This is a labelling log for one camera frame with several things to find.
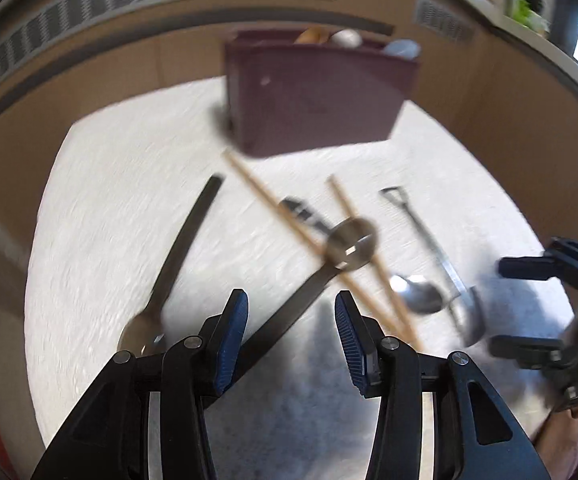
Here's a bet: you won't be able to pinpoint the slotted metal spoon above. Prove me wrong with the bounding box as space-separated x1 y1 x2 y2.
206 217 377 406

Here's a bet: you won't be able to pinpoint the long grey vent grille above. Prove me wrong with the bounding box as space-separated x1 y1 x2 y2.
0 0 344 86

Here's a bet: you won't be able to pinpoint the short grey vent grille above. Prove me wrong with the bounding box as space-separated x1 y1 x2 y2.
413 0 476 43

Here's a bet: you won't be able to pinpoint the small metal spoon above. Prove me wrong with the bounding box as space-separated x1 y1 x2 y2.
279 198 444 315

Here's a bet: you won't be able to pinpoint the blue-grey plastic rice spoon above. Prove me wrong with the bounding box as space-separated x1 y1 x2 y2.
383 39 422 59

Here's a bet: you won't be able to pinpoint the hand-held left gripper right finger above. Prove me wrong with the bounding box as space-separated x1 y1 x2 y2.
335 290 552 480

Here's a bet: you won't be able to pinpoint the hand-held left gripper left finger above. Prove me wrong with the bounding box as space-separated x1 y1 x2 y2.
31 288 250 480

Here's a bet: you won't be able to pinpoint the wooden chopstick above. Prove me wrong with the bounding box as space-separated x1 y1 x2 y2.
330 176 422 348
223 150 350 273

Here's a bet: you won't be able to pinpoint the white lace tablecloth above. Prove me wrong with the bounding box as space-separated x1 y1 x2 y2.
24 77 574 480

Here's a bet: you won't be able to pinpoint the wooden spoon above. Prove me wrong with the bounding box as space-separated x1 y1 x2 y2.
294 27 330 46

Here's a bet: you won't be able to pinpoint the white plastic spoon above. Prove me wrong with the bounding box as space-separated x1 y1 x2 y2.
330 29 362 48

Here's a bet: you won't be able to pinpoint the shovel-shaped metal spoon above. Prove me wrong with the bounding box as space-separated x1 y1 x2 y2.
379 186 487 348

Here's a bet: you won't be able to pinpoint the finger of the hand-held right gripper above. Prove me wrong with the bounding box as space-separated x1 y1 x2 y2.
499 256 567 280
490 336 564 368

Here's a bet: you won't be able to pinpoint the black-handled metal spoon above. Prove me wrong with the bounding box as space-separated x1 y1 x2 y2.
118 174 226 358

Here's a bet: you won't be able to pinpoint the maroon plastic utensil holder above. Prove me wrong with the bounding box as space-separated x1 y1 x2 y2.
225 30 422 158

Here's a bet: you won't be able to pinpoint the pale kitchen countertop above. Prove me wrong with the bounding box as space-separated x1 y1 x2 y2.
489 15 578 121

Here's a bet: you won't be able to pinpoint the green and white packets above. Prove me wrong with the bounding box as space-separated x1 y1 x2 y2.
509 0 552 36

